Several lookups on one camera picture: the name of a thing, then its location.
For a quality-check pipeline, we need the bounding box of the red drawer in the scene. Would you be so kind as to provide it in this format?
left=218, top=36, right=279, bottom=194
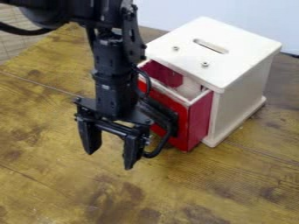
left=138, top=60, right=214, bottom=151

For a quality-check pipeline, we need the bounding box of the black drawer handle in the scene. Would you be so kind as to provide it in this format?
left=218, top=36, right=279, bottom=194
left=139, top=97, right=179, bottom=158

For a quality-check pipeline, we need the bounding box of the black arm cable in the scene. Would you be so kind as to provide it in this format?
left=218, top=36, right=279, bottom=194
left=135, top=67, right=154, bottom=99

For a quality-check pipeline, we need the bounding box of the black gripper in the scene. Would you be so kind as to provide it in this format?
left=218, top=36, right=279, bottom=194
left=74, top=98, right=154, bottom=170

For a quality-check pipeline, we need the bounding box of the white wooden cabinet box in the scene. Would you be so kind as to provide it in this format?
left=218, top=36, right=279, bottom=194
left=146, top=17, right=282, bottom=147

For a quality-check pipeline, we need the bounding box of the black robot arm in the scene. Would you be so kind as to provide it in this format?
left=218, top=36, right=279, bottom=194
left=0, top=0, right=151, bottom=170

